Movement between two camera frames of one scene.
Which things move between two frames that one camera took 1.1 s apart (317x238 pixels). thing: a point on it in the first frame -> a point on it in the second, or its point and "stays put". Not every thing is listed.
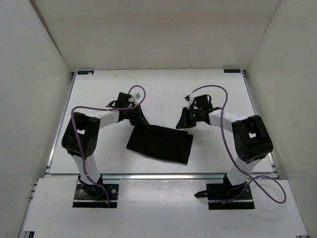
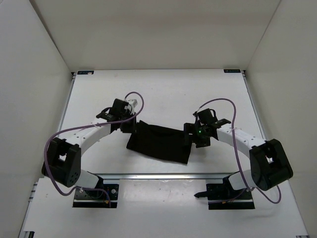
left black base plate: [96, 197] stays put
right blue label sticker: [232, 71] stays put
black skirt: [166, 144] stays put
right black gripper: [184, 122] -> [190, 128]
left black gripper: [140, 119] -> [132, 129]
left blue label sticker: [87, 72] stays put
